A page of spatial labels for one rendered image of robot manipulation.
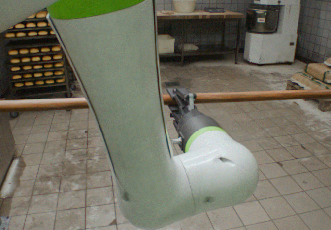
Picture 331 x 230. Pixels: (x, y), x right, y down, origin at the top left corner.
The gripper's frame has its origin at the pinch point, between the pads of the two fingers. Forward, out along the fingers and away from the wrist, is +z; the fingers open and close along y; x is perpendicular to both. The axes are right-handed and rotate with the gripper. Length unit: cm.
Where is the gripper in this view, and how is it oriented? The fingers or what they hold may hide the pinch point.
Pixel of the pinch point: (174, 99)
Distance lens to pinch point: 80.3
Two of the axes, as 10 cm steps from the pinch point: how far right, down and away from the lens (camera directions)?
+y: -0.5, 9.3, 3.7
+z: -2.2, -3.7, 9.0
